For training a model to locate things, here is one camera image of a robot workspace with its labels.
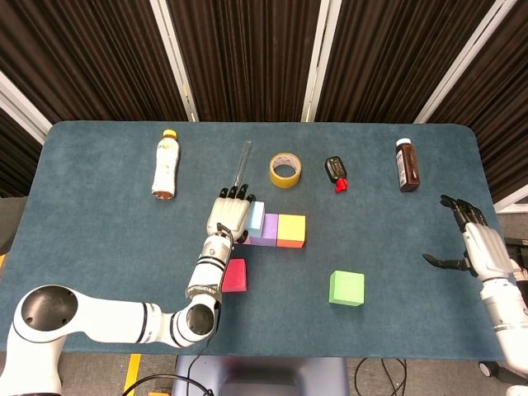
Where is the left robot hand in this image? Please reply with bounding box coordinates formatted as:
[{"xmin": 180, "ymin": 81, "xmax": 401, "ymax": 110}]
[{"xmin": 205, "ymin": 183, "xmax": 256, "ymax": 245}]

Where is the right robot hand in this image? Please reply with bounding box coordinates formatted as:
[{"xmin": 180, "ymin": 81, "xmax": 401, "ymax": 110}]
[{"xmin": 422, "ymin": 194, "xmax": 516, "ymax": 280}]

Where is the light blue foam cube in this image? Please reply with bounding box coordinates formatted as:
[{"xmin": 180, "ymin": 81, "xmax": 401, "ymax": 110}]
[{"xmin": 247, "ymin": 200, "xmax": 266, "ymax": 239}]

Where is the purple foam cube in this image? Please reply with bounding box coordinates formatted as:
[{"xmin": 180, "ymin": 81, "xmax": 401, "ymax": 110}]
[{"xmin": 250, "ymin": 213, "xmax": 280, "ymax": 248}]

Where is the orange foam cube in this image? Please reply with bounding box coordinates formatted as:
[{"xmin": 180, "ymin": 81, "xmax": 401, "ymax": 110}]
[{"xmin": 276, "ymin": 214, "xmax": 307, "ymax": 249}]

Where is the green foam cube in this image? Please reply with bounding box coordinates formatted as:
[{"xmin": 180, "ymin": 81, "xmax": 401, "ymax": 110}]
[{"xmin": 328, "ymin": 270, "xmax": 366, "ymax": 307}]

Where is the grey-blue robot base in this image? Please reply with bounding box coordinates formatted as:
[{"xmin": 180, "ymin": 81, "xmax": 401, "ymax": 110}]
[{"xmin": 172, "ymin": 355, "xmax": 350, "ymax": 396}]

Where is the black box device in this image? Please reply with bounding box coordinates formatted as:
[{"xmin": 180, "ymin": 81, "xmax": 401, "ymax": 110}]
[{"xmin": 505, "ymin": 237, "xmax": 528, "ymax": 259}]

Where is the glass test tube white stopper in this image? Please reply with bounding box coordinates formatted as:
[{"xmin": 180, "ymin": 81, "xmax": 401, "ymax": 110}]
[{"xmin": 233, "ymin": 140, "xmax": 253, "ymax": 189}]

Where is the red foam cube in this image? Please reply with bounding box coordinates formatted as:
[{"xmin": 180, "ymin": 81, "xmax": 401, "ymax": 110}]
[{"xmin": 221, "ymin": 258, "xmax": 248, "ymax": 294}]

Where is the yellow tape roll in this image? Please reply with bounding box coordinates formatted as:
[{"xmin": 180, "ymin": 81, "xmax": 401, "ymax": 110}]
[{"xmin": 269, "ymin": 152, "xmax": 303, "ymax": 189}]

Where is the white drink bottle yellow cap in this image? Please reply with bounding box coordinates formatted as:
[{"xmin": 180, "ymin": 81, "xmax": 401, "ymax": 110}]
[{"xmin": 150, "ymin": 129, "xmax": 182, "ymax": 201}]

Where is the brown bottle white cap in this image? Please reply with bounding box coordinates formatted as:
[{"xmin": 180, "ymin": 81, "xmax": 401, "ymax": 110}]
[{"xmin": 395, "ymin": 138, "xmax": 422, "ymax": 193}]

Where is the blue felt table mat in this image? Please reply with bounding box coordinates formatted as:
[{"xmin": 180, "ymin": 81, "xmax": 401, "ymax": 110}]
[{"xmin": 0, "ymin": 120, "xmax": 507, "ymax": 360}]

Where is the black bottle red cap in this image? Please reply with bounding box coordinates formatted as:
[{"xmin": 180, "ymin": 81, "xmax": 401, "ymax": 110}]
[{"xmin": 324, "ymin": 155, "xmax": 350, "ymax": 194}]

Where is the black caster wheel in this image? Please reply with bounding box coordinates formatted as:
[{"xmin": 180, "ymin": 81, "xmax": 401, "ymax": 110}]
[{"xmin": 478, "ymin": 361, "xmax": 502, "ymax": 379}]

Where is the yellow floor tape strip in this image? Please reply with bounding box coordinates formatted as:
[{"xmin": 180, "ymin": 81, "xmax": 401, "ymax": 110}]
[{"xmin": 122, "ymin": 353, "xmax": 142, "ymax": 393}]

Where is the white partition post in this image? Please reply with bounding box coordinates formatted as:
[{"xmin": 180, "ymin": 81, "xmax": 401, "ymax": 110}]
[
  {"xmin": 148, "ymin": 0, "xmax": 200, "ymax": 123},
  {"xmin": 413, "ymin": 0, "xmax": 519, "ymax": 125},
  {"xmin": 493, "ymin": 193, "xmax": 528, "ymax": 215},
  {"xmin": 300, "ymin": 0, "xmax": 342, "ymax": 123},
  {"xmin": 0, "ymin": 69, "xmax": 53, "ymax": 144}
]

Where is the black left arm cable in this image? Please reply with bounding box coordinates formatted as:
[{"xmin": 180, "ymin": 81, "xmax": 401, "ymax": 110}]
[{"xmin": 121, "ymin": 222, "xmax": 234, "ymax": 396}]

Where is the black floor cable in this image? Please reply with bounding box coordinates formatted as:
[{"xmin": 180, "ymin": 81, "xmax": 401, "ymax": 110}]
[{"xmin": 356, "ymin": 357, "xmax": 408, "ymax": 396}]

